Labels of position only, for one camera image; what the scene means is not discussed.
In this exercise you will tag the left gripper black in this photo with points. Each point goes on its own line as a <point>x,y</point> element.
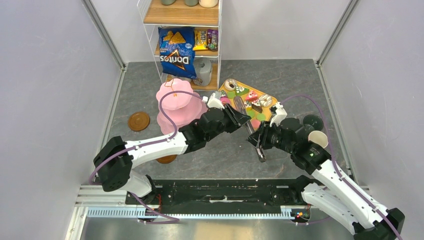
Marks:
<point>236,118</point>

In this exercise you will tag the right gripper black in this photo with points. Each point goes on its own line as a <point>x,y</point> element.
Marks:
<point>261,137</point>

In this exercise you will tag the metal serving tongs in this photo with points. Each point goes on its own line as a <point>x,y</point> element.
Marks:
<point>240,107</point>

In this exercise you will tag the yellow cake slice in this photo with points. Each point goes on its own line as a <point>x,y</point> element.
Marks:
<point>247,105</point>

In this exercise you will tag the green cake slice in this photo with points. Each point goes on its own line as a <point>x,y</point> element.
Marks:
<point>240,90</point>

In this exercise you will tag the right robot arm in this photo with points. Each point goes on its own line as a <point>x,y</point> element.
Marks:
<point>347,203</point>

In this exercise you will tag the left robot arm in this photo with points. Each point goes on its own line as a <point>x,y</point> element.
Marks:
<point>116,161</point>

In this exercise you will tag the pink sandwich cookie front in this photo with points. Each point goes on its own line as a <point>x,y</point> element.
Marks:
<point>255,123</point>

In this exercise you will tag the green sandwich cookie left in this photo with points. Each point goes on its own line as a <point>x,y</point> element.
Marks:
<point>251,113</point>

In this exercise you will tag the green sandwich cookie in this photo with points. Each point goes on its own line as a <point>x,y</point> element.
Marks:
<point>261,117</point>
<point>251,113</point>

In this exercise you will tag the green sandwich cookie right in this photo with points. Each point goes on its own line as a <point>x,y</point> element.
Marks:
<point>261,117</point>

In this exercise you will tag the chocolate cake slice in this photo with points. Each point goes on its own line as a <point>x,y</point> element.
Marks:
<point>256,105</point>

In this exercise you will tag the yellow serving tray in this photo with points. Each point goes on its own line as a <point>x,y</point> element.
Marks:
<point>229,96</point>

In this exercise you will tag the red strawberry cake slice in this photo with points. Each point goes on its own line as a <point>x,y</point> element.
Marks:
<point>251,96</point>

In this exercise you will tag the chocolate white donut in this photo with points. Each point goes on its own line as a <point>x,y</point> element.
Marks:
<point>230,84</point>

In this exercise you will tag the white striped donut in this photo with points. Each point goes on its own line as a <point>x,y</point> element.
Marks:
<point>265,100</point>

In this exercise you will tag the pink three-tier cake stand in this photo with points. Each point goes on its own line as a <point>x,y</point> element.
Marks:
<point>182,108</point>

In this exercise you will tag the grey ceramic mug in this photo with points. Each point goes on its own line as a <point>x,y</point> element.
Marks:
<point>203,69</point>

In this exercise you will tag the brown round coaster near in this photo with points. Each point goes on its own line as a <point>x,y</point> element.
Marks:
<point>166,159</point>

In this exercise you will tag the brown round coaster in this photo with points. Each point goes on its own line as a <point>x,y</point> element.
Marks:
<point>138,121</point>
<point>166,159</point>

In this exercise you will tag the yellow M&M candy bag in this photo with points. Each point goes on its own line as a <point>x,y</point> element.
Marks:
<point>200,40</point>

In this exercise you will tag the blue Doritos chip bag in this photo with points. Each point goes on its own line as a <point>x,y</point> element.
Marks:
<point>176,53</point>

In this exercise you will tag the brown round coaster far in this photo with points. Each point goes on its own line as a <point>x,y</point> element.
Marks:
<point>138,121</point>

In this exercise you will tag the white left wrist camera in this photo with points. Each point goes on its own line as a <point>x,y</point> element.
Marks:
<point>213,101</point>

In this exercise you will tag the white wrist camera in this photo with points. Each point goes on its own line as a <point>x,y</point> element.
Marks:
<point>213,101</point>
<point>278,114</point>

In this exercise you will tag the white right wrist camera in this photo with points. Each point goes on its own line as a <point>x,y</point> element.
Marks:
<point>278,114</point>

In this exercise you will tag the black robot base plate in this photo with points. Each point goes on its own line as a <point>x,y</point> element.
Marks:
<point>225,196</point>

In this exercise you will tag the white wire wooden shelf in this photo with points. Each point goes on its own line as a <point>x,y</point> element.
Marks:
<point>200,14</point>

